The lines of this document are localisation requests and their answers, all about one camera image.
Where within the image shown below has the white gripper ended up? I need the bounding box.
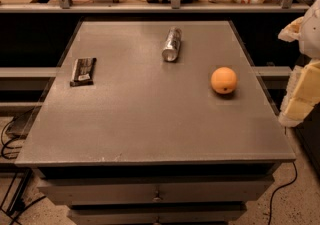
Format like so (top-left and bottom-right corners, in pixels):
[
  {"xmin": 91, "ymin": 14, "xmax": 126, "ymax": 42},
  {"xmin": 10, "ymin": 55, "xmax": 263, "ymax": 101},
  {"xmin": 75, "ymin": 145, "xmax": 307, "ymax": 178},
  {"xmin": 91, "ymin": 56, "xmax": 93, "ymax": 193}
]
[{"xmin": 278, "ymin": 0, "xmax": 320, "ymax": 127}]

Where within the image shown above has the black rxbar chocolate wrapper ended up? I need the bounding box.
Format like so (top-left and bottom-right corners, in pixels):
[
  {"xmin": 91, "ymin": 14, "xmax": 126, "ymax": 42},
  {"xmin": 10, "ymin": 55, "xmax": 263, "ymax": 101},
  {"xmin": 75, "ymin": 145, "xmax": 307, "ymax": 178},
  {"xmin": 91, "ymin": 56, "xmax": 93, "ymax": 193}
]
[{"xmin": 70, "ymin": 58, "xmax": 97, "ymax": 87}]

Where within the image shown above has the orange fruit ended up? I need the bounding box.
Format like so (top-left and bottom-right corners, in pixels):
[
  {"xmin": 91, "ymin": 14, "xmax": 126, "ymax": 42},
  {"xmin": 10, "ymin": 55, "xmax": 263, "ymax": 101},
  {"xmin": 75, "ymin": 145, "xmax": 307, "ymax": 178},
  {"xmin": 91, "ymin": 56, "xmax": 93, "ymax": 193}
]
[{"xmin": 211, "ymin": 67, "xmax": 237, "ymax": 94}]

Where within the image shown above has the silver metal can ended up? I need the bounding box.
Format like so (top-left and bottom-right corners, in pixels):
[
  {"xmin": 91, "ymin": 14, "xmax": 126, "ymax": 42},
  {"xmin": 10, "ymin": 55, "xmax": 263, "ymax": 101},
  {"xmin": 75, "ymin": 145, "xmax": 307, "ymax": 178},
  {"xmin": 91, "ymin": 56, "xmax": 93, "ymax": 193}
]
[{"xmin": 162, "ymin": 27, "xmax": 182, "ymax": 62}]

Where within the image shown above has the grey drawer cabinet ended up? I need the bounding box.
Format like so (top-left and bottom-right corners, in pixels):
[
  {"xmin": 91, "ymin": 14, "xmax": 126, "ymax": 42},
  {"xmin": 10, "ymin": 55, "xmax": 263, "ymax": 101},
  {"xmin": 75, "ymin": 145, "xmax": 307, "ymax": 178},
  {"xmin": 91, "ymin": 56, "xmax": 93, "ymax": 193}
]
[{"xmin": 16, "ymin": 21, "xmax": 295, "ymax": 225}]

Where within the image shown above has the upper drawer knob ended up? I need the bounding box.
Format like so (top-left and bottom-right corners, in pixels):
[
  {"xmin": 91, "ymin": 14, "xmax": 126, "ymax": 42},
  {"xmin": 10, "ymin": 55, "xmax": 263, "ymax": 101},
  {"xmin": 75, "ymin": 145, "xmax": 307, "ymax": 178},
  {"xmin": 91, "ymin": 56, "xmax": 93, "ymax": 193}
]
[{"xmin": 152, "ymin": 190, "xmax": 163, "ymax": 203}]

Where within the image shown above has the black cable right floor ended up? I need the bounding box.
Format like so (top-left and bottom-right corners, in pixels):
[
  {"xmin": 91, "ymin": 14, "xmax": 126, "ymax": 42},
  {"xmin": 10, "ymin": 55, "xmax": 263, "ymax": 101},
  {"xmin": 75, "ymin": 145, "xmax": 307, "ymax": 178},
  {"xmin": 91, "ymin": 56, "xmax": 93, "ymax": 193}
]
[{"xmin": 267, "ymin": 161, "xmax": 298, "ymax": 225}]

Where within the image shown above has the black cables left floor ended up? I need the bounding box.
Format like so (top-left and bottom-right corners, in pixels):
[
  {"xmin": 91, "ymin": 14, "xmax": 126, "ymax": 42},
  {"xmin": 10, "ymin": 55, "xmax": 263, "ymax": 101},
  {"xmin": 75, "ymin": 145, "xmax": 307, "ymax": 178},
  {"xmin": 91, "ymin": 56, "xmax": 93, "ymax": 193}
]
[{"xmin": 0, "ymin": 107, "xmax": 38, "ymax": 161}]

